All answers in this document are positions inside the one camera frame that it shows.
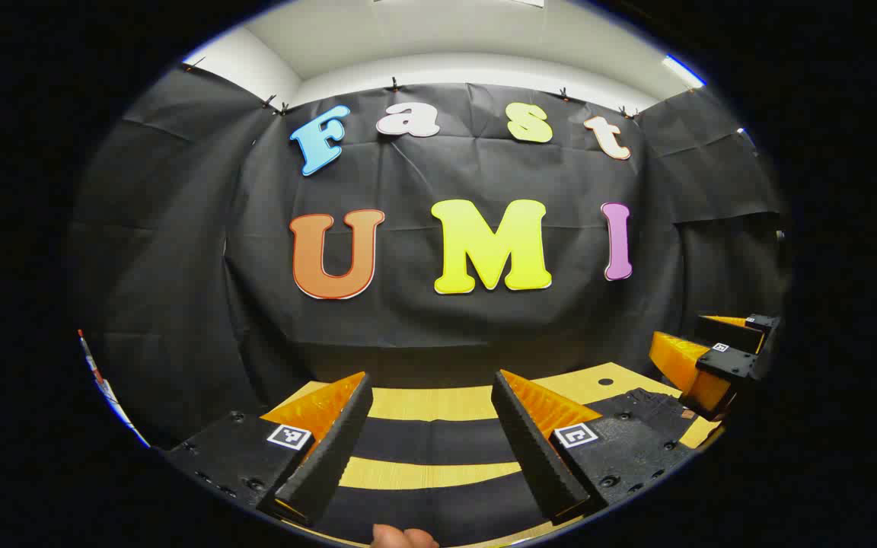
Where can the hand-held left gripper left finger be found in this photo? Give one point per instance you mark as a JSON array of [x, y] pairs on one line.
[[332, 449]]

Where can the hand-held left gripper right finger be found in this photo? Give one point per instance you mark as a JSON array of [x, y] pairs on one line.
[[534, 449]]

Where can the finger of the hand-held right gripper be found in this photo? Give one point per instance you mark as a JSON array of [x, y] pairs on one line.
[[728, 361], [728, 331]]

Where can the dark blue jeans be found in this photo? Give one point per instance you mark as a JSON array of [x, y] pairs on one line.
[[431, 441]]

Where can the black backdrop cloth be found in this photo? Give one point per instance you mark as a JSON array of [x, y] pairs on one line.
[[423, 175]]

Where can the row of black backdrop clips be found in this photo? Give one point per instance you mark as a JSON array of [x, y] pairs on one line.
[[393, 82]]

